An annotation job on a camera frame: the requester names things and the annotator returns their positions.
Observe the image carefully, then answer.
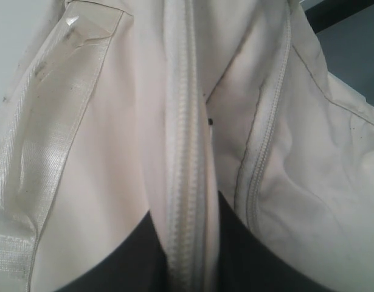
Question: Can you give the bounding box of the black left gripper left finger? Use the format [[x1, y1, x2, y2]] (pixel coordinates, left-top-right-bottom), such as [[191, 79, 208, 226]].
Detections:
[[59, 212, 170, 292]]

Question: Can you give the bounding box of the cream fabric duffel bag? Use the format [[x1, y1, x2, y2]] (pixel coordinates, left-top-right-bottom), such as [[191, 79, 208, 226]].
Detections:
[[0, 1, 374, 291]]

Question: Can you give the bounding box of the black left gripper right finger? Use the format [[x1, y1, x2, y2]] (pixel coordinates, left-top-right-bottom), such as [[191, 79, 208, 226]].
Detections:
[[216, 192, 329, 292]]

